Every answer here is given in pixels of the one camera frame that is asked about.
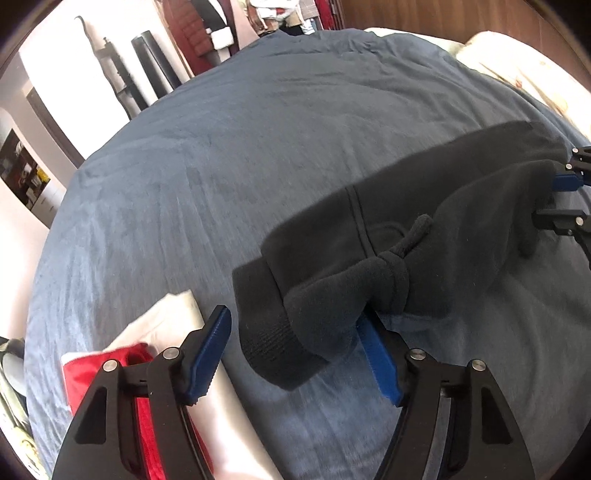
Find black ladder rack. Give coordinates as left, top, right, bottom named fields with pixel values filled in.
left=99, top=37, right=144, bottom=114

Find black upright cylinder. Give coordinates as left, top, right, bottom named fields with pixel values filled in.
left=130, top=30, right=183, bottom=100

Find blue-grey blanket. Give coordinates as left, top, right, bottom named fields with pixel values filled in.
left=23, top=28, right=591, bottom=480

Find red folded garment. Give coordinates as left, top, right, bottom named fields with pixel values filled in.
left=62, top=342, right=215, bottom=480

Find dark wooden headboard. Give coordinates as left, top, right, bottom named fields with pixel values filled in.
left=342, top=0, right=550, bottom=35

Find cream pillow with orange print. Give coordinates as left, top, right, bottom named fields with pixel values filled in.
left=455, top=31, right=591, bottom=144

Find black pants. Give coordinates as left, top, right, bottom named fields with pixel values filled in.
left=232, top=121, right=575, bottom=394

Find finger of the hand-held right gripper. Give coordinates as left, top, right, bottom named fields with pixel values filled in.
left=531, top=209, right=591, bottom=268
left=551, top=146, right=591, bottom=193

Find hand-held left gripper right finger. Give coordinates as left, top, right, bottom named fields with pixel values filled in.
left=356, top=308, right=536, bottom=480

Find white folded garment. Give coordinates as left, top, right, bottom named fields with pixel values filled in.
left=60, top=290, right=287, bottom=480

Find green clothes pile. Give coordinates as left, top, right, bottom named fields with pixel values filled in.
left=0, top=337, right=51, bottom=476

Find pale green bed sheet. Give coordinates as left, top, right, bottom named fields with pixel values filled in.
left=365, top=27, right=465, bottom=54

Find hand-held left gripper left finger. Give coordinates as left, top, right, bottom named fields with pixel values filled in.
left=52, top=305, right=232, bottom=480

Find arched wall shelf niche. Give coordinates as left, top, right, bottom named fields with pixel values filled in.
left=0, top=108, right=68, bottom=229

